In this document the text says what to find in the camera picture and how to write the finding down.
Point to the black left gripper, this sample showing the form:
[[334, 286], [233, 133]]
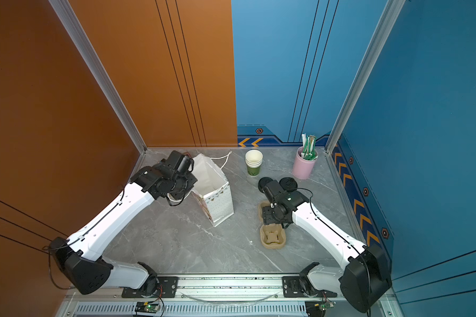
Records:
[[192, 179]]

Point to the small green circuit board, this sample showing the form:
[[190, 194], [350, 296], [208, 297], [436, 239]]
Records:
[[147, 307]]

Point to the cartoon animal paper gift bag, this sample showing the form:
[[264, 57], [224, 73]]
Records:
[[212, 189]]

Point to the bundle of wrapped straws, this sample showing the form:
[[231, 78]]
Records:
[[308, 152]]

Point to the stack of pulp cup carriers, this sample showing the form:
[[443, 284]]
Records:
[[272, 237]]

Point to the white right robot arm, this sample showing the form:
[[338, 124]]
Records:
[[363, 274]]

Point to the stack of black cup lids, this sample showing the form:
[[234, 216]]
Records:
[[263, 182]]

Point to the pink straw holder cup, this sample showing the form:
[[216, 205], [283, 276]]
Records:
[[303, 167]]

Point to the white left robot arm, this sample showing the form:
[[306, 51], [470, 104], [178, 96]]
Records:
[[80, 256]]

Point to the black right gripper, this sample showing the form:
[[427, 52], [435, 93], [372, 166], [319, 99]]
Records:
[[267, 218]]

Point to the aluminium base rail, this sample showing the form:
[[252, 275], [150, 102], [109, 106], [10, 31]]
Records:
[[254, 294]]

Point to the stack of green paper cups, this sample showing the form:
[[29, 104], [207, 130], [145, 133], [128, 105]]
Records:
[[253, 160]]

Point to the black plastic cup lid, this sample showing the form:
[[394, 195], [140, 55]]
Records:
[[288, 184]]

